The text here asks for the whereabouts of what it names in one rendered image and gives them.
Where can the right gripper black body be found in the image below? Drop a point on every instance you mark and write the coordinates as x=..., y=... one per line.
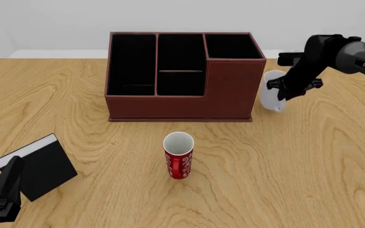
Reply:
x=296, y=84

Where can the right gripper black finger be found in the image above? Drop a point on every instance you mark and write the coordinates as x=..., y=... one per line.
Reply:
x=291, y=93

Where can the white mug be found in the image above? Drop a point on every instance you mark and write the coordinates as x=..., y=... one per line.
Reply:
x=269, y=98

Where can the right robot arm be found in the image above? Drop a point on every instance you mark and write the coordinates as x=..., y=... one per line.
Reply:
x=353, y=57

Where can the red-brown desk caddy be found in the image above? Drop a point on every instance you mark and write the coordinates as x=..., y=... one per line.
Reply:
x=233, y=95

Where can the red patterned mug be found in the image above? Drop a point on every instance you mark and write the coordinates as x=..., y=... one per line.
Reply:
x=182, y=166

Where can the black book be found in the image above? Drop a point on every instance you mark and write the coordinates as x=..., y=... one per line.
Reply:
x=47, y=171

